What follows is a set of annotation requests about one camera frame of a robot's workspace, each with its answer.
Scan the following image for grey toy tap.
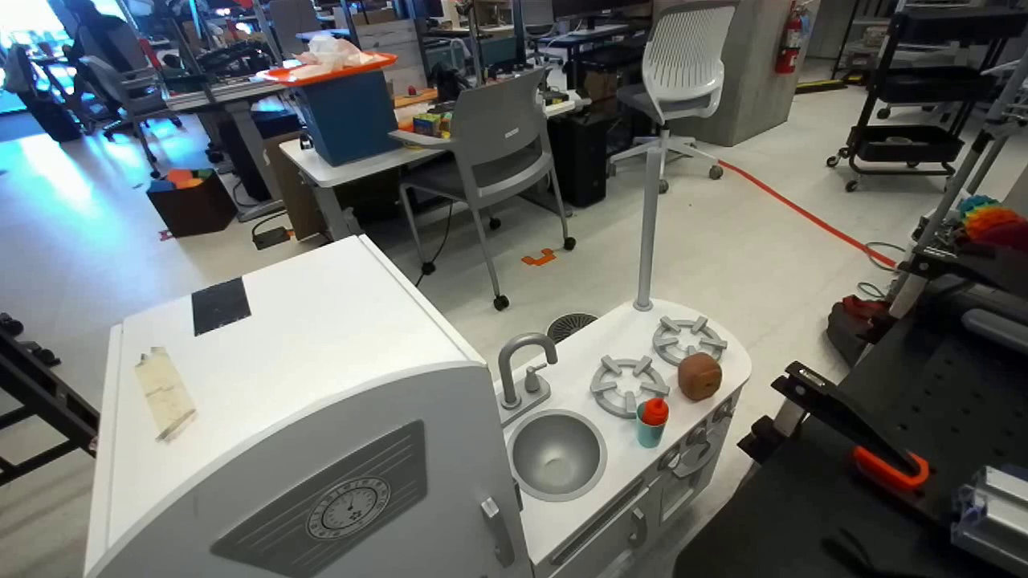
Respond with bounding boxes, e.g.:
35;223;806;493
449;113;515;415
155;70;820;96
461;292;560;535
496;330;564;416

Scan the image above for grey toy burner grate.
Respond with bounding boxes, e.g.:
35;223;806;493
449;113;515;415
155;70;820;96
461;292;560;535
587;354;675;422
648;313;734;368

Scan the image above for grey toy sink bowl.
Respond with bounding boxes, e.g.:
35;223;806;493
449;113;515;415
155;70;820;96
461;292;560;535
504;407;611;504

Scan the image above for red tomato toy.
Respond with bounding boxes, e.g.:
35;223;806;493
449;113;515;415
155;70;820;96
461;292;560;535
633;395;673;451

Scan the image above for white toy kitchen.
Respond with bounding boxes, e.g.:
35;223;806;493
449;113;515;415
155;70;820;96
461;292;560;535
82;233;757;578

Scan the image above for brown toy food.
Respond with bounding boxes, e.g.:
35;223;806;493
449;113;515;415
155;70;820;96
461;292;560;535
675;350;727;403

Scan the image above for round floor drain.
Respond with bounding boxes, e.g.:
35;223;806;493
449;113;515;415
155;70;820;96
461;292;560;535
543;313;602;347

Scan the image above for white pole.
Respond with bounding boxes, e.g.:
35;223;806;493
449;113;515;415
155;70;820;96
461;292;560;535
633;141;669;314

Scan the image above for black bin under desk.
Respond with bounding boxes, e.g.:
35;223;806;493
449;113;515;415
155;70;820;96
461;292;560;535
549;105;622;208

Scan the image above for grey chair on casters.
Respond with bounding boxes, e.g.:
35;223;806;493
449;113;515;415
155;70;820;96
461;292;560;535
390;68;578;314

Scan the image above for white desk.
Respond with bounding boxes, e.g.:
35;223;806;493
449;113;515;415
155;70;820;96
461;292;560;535
280;89;587;245

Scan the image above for blue storage bin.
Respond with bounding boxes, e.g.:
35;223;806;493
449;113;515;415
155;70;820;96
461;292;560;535
291;68;401;171

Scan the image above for white swivel chair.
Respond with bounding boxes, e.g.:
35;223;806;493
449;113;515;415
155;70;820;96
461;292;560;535
608;4;739;195

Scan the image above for orange bin lid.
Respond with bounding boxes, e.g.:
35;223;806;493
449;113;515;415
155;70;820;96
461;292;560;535
263;47;401;89

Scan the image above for black square patch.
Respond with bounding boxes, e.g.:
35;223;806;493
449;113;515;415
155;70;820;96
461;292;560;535
190;276;254;341

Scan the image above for white plastic bag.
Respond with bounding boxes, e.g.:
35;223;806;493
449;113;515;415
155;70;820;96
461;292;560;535
303;32;367;70

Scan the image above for black box with orange contents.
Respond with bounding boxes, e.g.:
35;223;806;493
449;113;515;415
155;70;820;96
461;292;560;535
146;168;237;239

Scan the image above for dark bag with red trim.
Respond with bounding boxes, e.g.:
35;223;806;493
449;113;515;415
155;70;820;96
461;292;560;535
826;296;895;366

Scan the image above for grey back desk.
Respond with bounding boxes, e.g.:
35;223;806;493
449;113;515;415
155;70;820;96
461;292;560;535
159;76;294;204

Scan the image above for tan paper tag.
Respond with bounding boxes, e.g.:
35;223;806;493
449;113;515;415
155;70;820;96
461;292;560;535
133;344;200;446

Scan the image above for red fire extinguisher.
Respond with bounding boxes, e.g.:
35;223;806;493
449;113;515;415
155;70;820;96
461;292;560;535
776;0;810;76

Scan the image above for black work table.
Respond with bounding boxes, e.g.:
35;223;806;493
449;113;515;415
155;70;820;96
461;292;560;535
673;269;1028;578

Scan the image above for grey office chair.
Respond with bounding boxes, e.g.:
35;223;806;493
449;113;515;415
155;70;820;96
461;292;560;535
73;50;175;164

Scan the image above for black rolling cart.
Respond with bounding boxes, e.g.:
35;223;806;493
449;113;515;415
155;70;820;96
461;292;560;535
826;0;1017;195

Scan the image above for grey metal stand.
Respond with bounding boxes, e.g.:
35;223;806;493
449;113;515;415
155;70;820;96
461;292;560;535
886;61;1028;325

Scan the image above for colourful feather duster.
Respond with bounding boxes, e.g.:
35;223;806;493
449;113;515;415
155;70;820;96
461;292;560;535
958;189;1028;254

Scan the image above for orange floor cable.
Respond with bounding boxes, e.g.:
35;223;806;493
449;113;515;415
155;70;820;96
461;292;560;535
717;156;901;274

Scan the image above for black clamp with orange handle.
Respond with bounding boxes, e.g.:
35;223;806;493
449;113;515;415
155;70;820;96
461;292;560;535
768;359;936;499

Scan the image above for black metal frame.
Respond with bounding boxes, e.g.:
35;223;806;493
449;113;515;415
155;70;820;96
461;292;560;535
0;313;103;487

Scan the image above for aluminium rail block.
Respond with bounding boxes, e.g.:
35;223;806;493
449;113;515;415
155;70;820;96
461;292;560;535
948;459;1028;575

